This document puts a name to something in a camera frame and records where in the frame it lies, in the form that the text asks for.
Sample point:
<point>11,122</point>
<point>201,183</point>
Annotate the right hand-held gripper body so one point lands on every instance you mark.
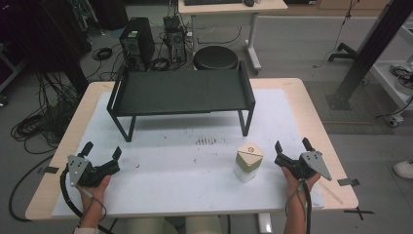
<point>313,162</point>

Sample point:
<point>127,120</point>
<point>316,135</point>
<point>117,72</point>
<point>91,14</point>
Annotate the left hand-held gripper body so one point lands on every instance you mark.
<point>78,169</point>

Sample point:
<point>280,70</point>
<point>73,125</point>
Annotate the black metal shelf rack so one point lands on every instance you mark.
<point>181,92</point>

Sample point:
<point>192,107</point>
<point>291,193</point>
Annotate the person's left hand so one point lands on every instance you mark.
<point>94,195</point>

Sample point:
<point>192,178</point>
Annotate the person's right hand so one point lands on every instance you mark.
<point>293,187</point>

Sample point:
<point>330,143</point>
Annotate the black tape piece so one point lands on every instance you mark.
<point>348,182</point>
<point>51,169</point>

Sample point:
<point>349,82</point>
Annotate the white table mat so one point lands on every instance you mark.
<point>181,182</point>

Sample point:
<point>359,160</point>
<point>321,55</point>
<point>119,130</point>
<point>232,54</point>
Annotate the white table leg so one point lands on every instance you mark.
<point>265,224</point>

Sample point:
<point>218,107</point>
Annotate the white shoe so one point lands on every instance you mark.
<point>404,169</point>

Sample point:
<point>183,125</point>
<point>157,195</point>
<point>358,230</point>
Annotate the black chair base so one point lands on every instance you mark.
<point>342,52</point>

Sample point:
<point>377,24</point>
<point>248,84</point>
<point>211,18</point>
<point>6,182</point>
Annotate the black round stool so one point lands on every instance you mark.
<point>215,57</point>

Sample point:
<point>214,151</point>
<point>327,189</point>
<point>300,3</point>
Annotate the white wheeled cart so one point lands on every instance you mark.
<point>397,81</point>

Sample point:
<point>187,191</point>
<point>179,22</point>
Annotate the large black computer tower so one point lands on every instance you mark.
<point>138,40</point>

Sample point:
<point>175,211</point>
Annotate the dark curtain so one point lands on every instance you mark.
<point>39,42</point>

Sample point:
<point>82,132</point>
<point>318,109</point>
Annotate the small black computer tower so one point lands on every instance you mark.
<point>175,42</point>

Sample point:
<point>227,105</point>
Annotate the light wooden desk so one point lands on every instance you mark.
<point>230,9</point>

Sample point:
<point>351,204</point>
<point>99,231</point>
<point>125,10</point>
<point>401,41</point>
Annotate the black computer mouse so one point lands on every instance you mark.
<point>248,2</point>

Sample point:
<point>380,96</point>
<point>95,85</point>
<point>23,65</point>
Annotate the black keyboard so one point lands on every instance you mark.
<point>212,2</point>

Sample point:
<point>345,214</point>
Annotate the black metal post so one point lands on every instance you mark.
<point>370,48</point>

